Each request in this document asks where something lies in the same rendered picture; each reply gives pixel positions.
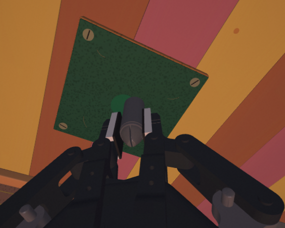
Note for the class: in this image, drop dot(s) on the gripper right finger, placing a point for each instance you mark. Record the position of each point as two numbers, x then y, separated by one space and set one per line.
204 156

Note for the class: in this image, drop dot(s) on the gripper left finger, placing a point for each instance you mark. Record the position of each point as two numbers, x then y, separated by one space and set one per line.
85 161

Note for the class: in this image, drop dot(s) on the grey jaw cartridge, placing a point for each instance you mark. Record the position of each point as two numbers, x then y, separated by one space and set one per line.
131 114

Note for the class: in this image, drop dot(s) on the green felt tray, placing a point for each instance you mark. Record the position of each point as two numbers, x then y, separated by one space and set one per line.
133 71

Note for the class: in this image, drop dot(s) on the brass slotted screw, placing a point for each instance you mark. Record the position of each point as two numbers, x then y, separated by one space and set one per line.
63 126
194 82
88 34

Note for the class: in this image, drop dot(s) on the brown wooden box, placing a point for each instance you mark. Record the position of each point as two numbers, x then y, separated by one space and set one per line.
2 187

